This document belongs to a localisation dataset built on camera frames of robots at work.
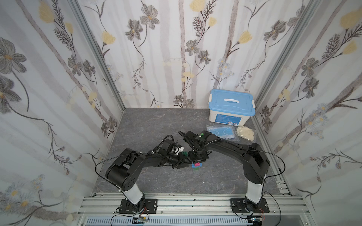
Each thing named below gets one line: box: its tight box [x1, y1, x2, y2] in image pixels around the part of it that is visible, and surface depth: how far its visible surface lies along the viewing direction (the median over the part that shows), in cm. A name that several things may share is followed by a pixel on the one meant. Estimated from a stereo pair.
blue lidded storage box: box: [208, 88, 256, 127], surface depth 104 cm
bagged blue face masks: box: [205, 124, 240, 142], surface depth 107 cm
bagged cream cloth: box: [235, 125, 257, 143], surface depth 106 cm
